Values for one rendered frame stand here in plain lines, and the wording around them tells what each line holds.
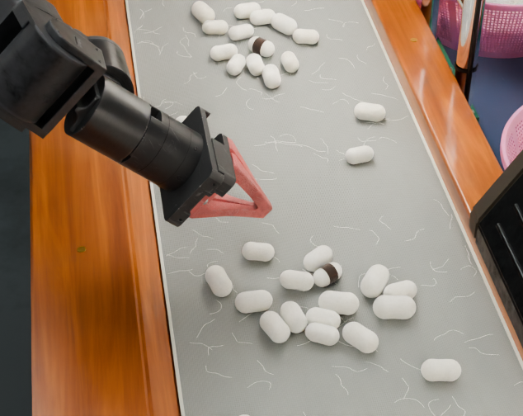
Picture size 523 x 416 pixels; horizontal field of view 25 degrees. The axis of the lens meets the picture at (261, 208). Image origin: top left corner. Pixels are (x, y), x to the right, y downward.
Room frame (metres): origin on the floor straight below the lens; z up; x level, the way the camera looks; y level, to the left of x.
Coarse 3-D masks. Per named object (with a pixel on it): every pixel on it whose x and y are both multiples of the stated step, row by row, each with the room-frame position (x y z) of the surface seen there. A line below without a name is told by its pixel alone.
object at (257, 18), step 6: (252, 12) 1.29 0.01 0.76; (258, 12) 1.29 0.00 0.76; (264, 12) 1.29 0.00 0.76; (270, 12) 1.29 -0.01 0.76; (252, 18) 1.29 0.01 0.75; (258, 18) 1.28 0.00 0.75; (264, 18) 1.29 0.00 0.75; (270, 18) 1.29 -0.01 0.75; (258, 24) 1.28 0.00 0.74; (264, 24) 1.29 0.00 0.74
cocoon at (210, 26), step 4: (208, 20) 1.27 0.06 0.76; (212, 20) 1.27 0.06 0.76; (216, 20) 1.27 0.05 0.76; (220, 20) 1.27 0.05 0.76; (204, 24) 1.27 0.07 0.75; (208, 24) 1.27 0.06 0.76; (212, 24) 1.27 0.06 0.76; (216, 24) 1.27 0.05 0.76; (220, 24) 1.27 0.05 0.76; (224, 24) 1.27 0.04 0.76; (204, 28) 1.26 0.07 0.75; (208, 28) 1.26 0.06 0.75; (212, 28) 1.26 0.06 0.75; (216, 28) 1.26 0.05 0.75; (220, 28) 1.26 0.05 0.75; (224, 28) 1.26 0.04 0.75; (228, 28) 1.27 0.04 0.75; (208, 32) 1.26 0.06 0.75; (212, 32) 1.26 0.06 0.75; (216, 32) 1.26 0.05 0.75; (220, 32) 1.26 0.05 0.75; (224, 32) 1.26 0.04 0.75
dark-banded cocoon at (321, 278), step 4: (332, 264) 0.83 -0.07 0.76; (336, 264) 0.83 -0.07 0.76; (320, 268) 0.83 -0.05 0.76; (336, 268) 0.83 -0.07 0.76; (340, 268) 0.83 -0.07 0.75; (316, 272) 0.82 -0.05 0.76; (320, 272) 0.82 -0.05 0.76; (324, 272) 0.82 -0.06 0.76; (340, 272) 0.83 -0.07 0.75; (316, 276) 0.82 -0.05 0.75; (320, 276) 0.82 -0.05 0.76; (324, 276) 0.82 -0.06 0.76; (340, 276) 0.82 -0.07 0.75; (316, 280) 0.82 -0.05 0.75; (320, 280) 0.81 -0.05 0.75; (324, 280) 0.81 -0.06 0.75; (328, 280) 0.82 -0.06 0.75; (316, 284) 0.82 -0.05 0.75; (320, 284) 0.81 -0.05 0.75; (324, 284) 0.81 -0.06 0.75; (328, 284) 0.82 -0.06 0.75
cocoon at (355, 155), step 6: (348, 150) 1.01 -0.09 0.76; (354, 150) 1.01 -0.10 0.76; (360, 150) 1.01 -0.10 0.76; (366, 150) 1.01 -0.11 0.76; (372, 150) 1.01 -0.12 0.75; (348, 156) 1.00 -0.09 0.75; (354, 156) 1.00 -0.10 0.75; (360, 156) 1.00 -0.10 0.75; (366, 156) 1.01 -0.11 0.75; (372, 156) 1.01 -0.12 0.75; (348, 162) 1.00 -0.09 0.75; (354, 162) 1.00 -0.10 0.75; (360, 162) 1.00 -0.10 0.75
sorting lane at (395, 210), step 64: (128, 0) 1.35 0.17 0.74; (192, 0) 1.35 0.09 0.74; (256, 0) 1.35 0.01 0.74; (320, 0) 1.35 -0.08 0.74; (192, 64) 1.20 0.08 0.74; (320, 64) 1.20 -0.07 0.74; (384, 64) 1.20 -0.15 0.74; (256, 128) 1.07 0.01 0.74; (320, 128) 1.07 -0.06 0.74; (384, 128) 1.07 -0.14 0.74; (320, 192) 0.96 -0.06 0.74; (384, 192) 0.96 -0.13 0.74; (448, 192) 0.96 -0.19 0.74; (192, 256) 0.86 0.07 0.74; (384, 256) 0.86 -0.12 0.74; (448, 256) 0.86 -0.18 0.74; (192, 320) 0.77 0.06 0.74; (256, 320) 0.77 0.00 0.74; (384, 320) 0.77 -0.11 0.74; (448, 320) 0.77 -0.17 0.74; (192, 384) 0.70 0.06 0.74; (256, 384) 0.70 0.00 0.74; (320, 384) 0.70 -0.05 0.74; (384, 384) 0.70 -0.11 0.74; (448, 384) 0.70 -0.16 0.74; (512, 384) 0.70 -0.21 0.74
